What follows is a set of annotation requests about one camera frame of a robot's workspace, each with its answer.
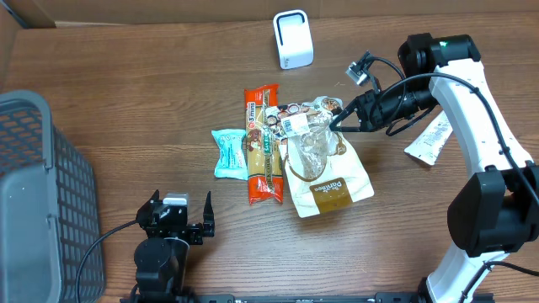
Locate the white barcode scanner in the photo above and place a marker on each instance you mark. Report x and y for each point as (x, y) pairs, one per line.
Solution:
(293, 39)

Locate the brown white nut pouch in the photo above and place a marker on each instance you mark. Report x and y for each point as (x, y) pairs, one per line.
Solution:
(323, 171)

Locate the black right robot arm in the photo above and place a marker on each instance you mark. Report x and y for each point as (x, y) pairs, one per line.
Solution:
(496, 212)

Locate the grey plastic basket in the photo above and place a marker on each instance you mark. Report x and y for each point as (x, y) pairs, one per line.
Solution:
(49, 209)

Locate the teal snack packet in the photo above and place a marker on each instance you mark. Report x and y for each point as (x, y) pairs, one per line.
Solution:
(231, 162)

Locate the orange spaghetti packet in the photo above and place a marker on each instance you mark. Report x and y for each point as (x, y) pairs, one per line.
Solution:
(265, 176)

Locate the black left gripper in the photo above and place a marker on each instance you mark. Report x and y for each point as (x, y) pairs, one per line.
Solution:
(199, 233)

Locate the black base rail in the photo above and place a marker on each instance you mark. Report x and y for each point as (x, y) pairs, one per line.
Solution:
(381, 297)

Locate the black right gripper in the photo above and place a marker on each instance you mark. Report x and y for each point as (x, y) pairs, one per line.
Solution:
(371, 111)

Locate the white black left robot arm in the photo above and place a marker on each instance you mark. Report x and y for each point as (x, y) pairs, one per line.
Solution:
(161, 259)

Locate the white cream tube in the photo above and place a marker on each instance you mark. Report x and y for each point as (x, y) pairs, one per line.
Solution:
(428, 145)

